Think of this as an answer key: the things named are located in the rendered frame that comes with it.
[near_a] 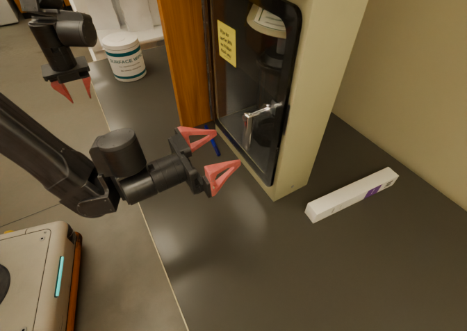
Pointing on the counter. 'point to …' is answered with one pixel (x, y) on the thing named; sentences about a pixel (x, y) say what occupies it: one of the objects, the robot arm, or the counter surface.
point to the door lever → (252, 124)
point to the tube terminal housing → (313, 73)
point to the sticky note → (226, 42)
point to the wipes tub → (124, 55)
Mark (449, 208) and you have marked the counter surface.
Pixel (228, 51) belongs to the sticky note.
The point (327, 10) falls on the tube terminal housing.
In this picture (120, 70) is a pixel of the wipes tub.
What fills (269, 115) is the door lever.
